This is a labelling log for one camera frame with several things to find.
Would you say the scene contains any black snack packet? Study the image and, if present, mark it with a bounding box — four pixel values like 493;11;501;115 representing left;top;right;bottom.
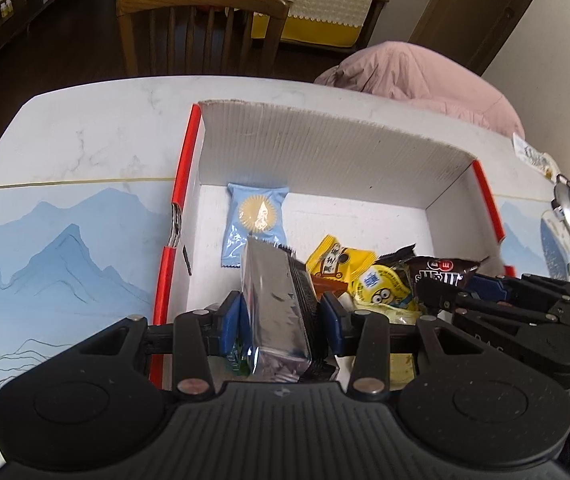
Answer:
375;244;418;268

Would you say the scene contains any sofa with yellow cover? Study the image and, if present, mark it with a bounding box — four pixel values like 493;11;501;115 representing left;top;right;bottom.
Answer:
235;0;390;51

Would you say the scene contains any copper brown snack packet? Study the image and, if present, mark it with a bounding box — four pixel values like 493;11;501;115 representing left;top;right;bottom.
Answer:
312;277;350;301

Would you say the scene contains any wooden chair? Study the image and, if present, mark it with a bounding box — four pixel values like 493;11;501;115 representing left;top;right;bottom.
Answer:
116;0;290;81

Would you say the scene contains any green snack packet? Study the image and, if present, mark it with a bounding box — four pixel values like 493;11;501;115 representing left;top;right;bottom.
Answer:
225;345;250;376

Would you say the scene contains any light blue snack packet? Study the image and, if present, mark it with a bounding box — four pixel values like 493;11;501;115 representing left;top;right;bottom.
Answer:
220;182;290;270

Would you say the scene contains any dark cabinet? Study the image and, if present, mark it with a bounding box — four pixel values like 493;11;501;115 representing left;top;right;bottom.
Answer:
0;0;96;121

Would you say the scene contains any silver foil snack packet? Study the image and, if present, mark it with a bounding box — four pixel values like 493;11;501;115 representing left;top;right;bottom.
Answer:
239;236;338;381

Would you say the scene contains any yellow cartoon snack packet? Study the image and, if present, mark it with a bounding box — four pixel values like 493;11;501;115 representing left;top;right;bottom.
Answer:
350;264;423;386

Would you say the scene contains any yellow square snack packet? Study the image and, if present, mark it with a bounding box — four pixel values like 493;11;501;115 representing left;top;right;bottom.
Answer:
306;235;376;286

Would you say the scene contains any dark brown chocolate packet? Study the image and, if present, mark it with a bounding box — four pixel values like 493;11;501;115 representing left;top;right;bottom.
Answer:
407;256;483;293

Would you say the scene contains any brown wooden door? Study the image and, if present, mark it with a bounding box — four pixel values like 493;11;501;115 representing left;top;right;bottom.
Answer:
407;0;558;73

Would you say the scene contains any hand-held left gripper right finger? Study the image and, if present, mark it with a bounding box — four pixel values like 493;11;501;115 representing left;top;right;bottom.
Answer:
320;291;466;396

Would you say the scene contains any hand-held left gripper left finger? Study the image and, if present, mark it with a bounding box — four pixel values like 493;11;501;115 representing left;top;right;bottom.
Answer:
112;292;244;398

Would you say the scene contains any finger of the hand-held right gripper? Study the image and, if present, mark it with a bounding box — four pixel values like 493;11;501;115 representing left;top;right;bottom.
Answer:
422;287;560;331
465;274;570;311

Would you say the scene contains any white wrapper packet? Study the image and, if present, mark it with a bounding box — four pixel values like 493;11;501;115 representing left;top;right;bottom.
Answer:
512;132;560;181

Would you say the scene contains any red cardboard box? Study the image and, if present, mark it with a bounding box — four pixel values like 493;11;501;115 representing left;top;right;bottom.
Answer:
149;100;508;391

